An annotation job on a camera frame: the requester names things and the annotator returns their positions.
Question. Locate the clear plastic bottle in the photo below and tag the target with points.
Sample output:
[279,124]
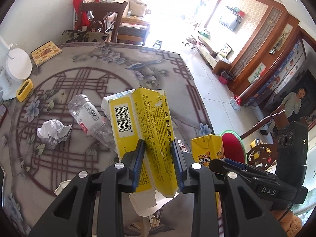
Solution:
[86,113]

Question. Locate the wooden frame sofa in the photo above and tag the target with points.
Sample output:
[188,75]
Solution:
[133,30]

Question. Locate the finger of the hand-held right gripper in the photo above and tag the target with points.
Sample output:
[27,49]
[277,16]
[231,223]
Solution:
[219,166]
[237,164]

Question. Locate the framed flower painting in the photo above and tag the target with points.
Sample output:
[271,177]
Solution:
[284,35]
[256,72]

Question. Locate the yellow picture book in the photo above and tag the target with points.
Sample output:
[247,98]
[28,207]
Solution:
[45,53]

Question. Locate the printed door curtain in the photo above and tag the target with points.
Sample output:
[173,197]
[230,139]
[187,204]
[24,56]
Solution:
[288,69]

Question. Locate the yellow toy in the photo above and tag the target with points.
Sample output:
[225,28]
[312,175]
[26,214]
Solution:
[254,143]

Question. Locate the small dark step stool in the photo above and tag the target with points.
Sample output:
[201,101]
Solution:
[157,43]

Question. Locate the red bag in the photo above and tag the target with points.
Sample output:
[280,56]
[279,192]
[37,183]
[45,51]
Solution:
[79,2]

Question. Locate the small white blue carton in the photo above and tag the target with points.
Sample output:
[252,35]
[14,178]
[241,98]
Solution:
[118,95]

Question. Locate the yellow iced tea carton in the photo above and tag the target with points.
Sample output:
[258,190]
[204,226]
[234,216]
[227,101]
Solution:
[207,150]

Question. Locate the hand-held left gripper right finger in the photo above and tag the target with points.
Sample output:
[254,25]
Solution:
[178,170]

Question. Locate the wall shelf with boxes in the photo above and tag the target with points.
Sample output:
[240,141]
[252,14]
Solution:
[237,11]

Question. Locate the dark wooden dining chair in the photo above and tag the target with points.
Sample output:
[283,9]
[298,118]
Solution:
[103,6]

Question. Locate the crumpled white paper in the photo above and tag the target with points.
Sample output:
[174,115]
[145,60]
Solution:
[51,130]

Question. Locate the person's right forearm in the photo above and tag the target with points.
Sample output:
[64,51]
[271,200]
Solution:
[293,224]

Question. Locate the smartphone with lit screen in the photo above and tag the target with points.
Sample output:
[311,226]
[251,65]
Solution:
[2,113]

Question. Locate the floral seat cushion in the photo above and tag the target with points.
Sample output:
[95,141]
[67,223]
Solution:
[81,36]

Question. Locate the rolling stool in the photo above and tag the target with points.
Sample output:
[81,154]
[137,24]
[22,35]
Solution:
[190,40]

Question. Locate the wall mounted television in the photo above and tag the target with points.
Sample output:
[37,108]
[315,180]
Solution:
[229,22]

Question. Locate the white desk lamp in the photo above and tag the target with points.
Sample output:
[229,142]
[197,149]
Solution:
[18,64]

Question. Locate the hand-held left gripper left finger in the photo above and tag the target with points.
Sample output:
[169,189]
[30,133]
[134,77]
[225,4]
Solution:
[138,165]

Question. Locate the long television cabinet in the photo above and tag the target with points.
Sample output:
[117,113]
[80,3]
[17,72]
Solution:
[209,54]

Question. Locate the small framed colourful picture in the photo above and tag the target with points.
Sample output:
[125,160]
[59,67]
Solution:
[226,50]

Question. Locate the red bin with green rim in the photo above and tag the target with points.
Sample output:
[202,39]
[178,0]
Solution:
[233,148]

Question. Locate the yellow plastic holder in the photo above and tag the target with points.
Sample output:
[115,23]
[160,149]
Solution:
[21,96]

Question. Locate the carved wooden chair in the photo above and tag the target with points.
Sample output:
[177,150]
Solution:
[261,153]

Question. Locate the yellow medicine box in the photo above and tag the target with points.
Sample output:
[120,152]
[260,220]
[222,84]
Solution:
[148,118]

